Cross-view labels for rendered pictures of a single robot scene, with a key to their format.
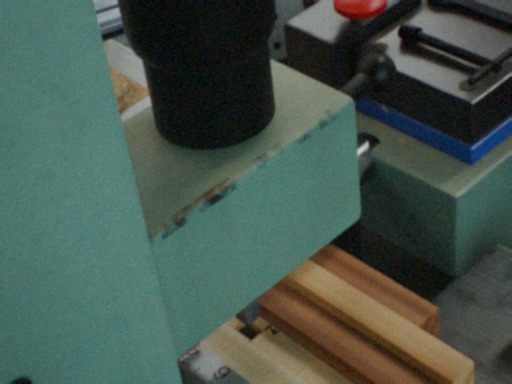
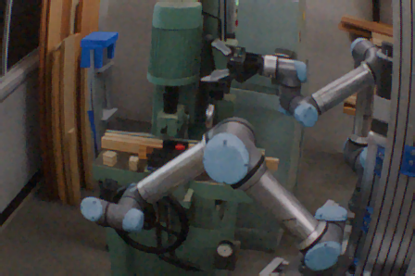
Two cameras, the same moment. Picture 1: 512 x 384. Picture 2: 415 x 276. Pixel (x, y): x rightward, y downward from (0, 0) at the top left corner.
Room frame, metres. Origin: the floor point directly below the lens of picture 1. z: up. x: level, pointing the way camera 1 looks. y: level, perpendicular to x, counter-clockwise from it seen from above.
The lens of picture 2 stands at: (2.30, -1.57, 2.07)
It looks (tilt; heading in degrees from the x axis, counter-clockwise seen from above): 24 degrees down; 138
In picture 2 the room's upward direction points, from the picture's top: 3 degrees clockwise
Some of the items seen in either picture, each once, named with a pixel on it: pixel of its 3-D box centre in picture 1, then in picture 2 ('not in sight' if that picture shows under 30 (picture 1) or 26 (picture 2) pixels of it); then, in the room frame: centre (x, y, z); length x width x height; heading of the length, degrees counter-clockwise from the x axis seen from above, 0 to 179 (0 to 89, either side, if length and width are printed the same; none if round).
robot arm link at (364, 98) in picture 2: not in sight; (364, 105); (0.92, 0.50, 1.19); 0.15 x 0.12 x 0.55; 154
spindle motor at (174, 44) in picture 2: not in sight; (174, 39); (0.37, 0.01, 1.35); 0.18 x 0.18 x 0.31
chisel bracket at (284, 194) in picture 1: (192, 219); (170, 121); (0.35, 0.03, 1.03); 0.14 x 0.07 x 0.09; 129
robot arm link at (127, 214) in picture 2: not in sight; (125, 216); (0.78, -0.49, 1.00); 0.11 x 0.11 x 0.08; 37
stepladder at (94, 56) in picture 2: not in sight; (103, 144); (-0.45, 0.25, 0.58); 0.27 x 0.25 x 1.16; 33
